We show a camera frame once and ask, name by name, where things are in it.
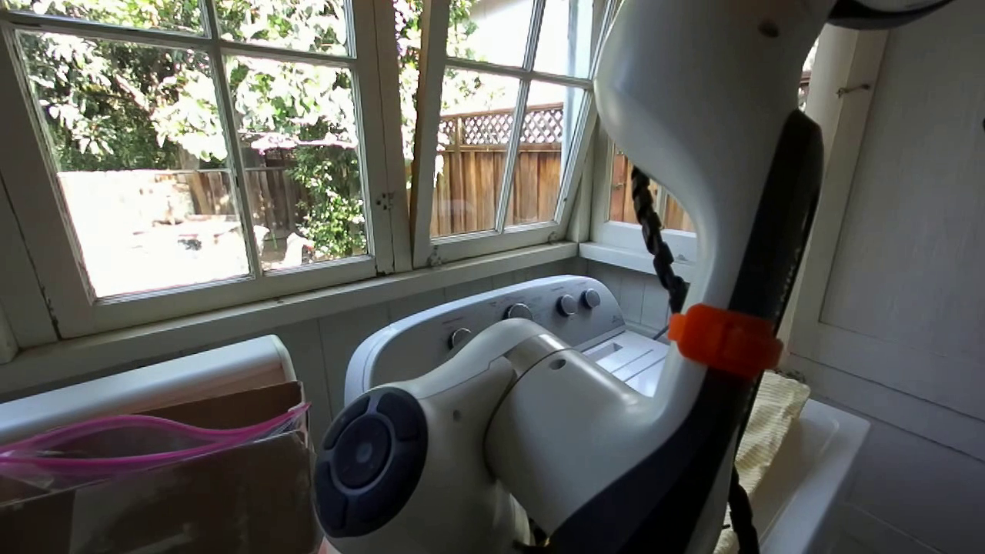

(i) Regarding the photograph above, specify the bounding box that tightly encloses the yellow striped towel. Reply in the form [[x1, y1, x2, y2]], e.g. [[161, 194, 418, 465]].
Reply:
[[713, 369, 813, 554]]

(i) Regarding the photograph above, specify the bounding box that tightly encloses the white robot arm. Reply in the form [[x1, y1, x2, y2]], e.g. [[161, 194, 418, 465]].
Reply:
[[313, 0, 949, 554]]

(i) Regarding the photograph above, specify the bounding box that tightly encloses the white washing machine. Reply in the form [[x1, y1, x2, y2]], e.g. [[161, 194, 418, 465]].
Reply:
[[345, 274, 867, 554]]

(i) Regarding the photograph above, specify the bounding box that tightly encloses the white dryer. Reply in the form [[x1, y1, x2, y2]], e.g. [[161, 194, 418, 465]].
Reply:
[[0, 334, 296, 444]]

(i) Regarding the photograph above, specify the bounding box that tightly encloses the cardboard box with pink bag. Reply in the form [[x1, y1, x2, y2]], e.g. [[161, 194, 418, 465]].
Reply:
[[0, 381, 321, 554]]

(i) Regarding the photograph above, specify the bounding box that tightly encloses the black braided cable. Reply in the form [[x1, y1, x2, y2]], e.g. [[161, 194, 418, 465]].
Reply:
[[628, 162, 764, 554]]

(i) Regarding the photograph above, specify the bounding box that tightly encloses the orange cable strap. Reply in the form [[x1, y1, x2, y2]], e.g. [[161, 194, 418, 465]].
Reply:
[[667, 303, 785, 381]]

